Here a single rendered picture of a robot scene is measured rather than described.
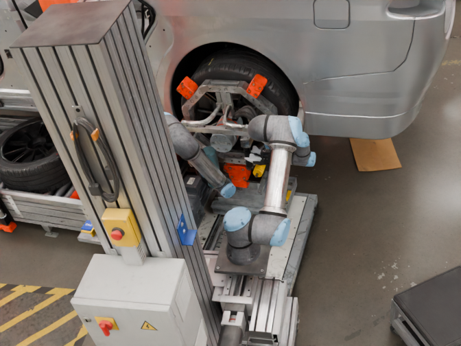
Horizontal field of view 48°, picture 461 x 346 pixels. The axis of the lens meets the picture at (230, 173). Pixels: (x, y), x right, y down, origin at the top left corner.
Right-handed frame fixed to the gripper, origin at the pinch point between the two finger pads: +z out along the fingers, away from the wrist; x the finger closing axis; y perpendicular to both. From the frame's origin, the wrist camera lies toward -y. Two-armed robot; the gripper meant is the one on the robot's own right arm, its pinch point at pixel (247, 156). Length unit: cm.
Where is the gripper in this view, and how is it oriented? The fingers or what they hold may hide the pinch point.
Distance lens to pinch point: 274.3
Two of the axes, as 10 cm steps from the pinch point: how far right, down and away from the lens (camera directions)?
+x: -2.9, 7.3, -6.2
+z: -9.4, -1.0, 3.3
